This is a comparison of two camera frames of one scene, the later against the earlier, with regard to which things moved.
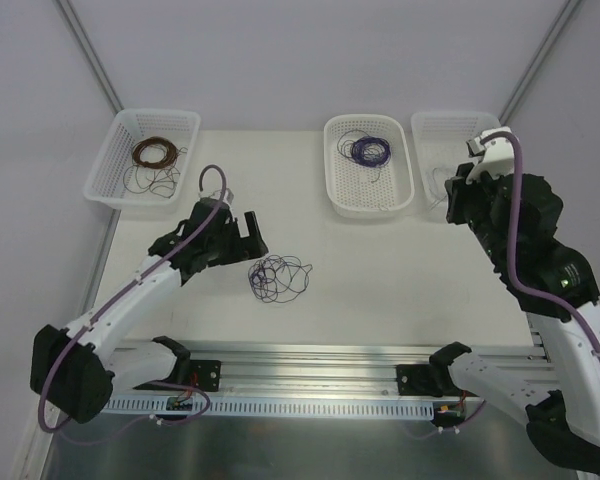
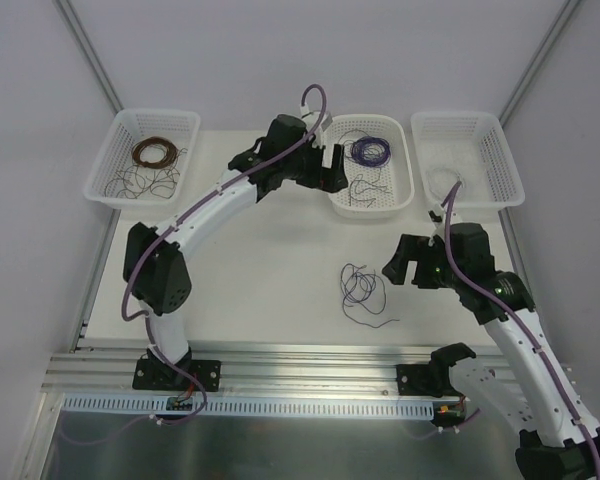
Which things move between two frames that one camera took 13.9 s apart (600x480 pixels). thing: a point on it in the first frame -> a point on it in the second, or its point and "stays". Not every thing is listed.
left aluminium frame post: x=88 y=52 stays
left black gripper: x=237 y=240 -> x=322 y=175
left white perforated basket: x=148 y=160 stays
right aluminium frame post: x=559 y=26 stays
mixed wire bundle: x=164 y=182 stays
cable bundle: x=276 y=279 -> x=363 y=285
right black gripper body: x=460 y=201 -> x=415 y=270
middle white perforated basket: x=358 y=191 stays
